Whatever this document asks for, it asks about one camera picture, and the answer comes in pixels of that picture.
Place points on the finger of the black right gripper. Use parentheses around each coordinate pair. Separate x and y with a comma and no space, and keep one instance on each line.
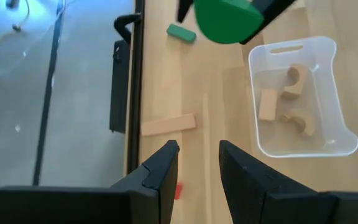
(184,7)
(275,11)

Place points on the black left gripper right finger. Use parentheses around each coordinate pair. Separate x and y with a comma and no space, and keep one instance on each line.
(259,196)

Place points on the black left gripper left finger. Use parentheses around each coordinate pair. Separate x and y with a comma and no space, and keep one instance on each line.
(157,180)

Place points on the red rectangular block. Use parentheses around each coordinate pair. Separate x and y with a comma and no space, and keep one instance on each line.
(179,190)

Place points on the green half-round block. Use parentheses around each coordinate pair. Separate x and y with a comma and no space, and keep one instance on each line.
(225,21)

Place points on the long wooden plank block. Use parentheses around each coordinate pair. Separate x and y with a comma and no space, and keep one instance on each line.
(166,125)

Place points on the wooden block with round cutout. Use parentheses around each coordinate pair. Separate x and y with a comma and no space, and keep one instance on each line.
(300,88)

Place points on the wooden rectangular block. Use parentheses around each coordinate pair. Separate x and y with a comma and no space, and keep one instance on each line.
(267,105)

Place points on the green flat rectangular block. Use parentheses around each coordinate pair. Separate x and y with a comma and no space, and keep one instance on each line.
(181,33)

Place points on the clear plastic bin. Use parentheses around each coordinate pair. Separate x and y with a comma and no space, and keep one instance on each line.
(328,93)

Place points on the black aluminium table frame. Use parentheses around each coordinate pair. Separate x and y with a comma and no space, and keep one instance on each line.
(137,93)

